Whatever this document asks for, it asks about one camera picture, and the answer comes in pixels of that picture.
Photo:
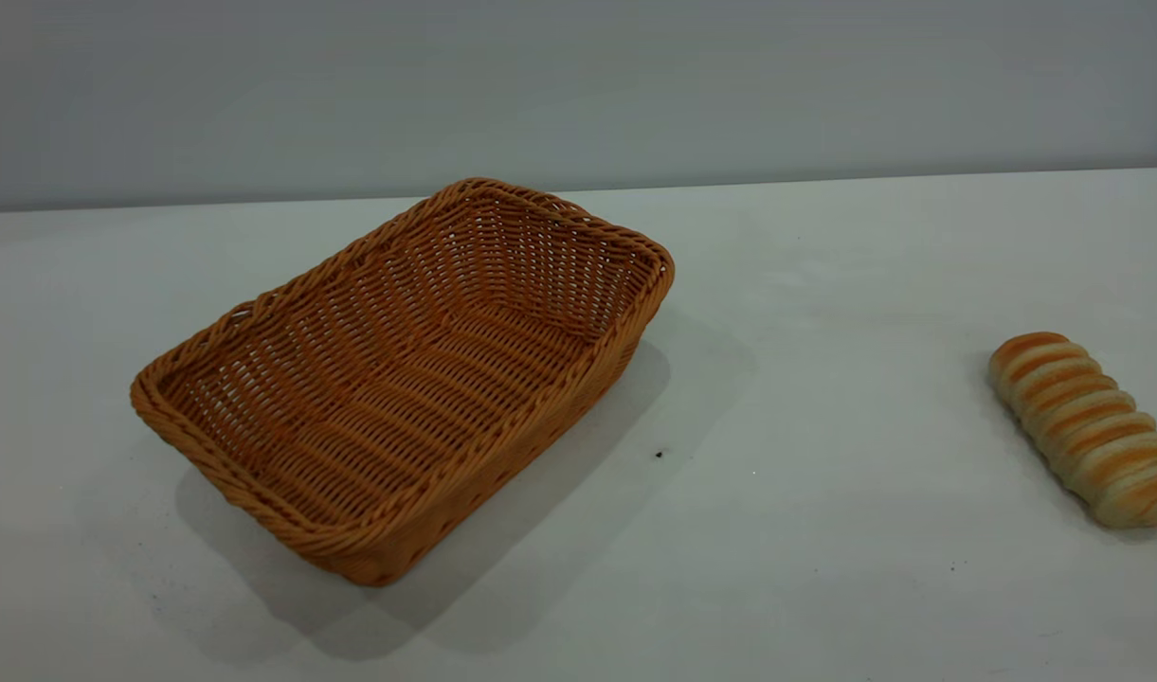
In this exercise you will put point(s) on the orange woven wicker basket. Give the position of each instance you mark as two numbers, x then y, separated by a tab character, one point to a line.
398	398

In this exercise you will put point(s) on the ridged golden bread loaf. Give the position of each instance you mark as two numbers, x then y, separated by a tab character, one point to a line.
1085	426

